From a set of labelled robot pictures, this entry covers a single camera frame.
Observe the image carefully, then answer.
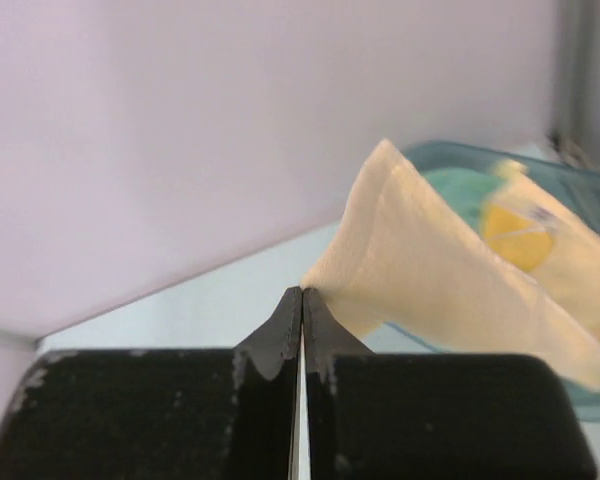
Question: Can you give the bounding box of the yellow face towel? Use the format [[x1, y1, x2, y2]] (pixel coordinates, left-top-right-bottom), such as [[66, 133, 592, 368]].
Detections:
[[301, 140, 600, 391]]

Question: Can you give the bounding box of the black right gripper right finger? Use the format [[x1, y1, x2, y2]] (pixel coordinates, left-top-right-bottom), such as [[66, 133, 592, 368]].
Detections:
[[302, 289, 598, 479]]

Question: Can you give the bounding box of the green towel in basin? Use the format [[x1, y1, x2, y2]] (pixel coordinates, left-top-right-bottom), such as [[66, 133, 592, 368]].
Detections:
[[423, 168, 505, 232]]

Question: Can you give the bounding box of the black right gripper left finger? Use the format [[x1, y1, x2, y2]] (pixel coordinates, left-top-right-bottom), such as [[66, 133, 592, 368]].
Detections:
[[0, 287, 303, 479]]

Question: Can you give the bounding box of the teal plastic basin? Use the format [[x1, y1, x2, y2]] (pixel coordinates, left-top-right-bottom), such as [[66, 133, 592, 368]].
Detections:
[[403, 142, 600, 422]]

